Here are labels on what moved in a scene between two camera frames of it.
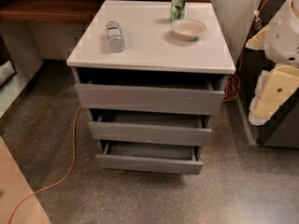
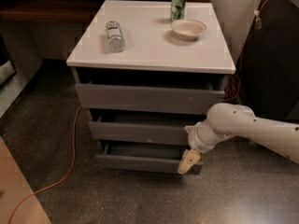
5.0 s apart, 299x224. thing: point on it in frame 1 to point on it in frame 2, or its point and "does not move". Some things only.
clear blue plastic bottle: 115,43 does not move
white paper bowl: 188,29 does not move
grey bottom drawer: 149,157 does not move
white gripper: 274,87 to 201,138
